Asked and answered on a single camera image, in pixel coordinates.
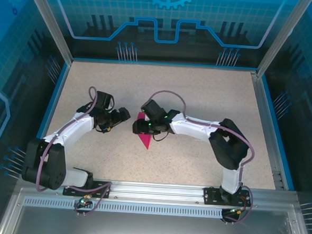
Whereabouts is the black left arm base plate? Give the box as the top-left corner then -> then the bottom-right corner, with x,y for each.
62,178 -> 112,199

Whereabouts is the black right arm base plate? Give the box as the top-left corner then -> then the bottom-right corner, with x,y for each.
203,186 -> 253,208

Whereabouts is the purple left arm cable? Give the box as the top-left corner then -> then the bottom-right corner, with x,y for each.
34,83 -> 119,218

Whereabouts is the sheet metal tray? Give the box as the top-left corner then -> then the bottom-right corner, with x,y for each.
0,186 -> 312,234

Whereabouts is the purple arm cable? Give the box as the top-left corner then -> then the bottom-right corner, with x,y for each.
141,88 -> 261,226
34,83 -> 119,218

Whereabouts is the aluminium frame post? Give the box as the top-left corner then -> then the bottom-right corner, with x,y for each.
19,0 -> 77,65
256,0 -> 312,79

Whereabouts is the aluminium mounting rail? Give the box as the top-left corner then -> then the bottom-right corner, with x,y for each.
17,174 -> 298,209

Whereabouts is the pink paper sheet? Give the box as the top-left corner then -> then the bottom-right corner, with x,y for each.
132,111 -> 155,151

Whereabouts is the cable connector with light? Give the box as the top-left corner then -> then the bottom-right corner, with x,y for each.
76,194 -> 93,209
228,206 -> 247,217

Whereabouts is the slotted metal cable duct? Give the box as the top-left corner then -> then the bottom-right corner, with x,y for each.
23,196 -> 291,223

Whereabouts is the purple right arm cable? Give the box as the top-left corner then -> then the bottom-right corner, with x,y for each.
141,88 -> 261,226

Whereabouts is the aluminium side rail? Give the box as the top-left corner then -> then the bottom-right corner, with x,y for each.
243,71 -> 291,191

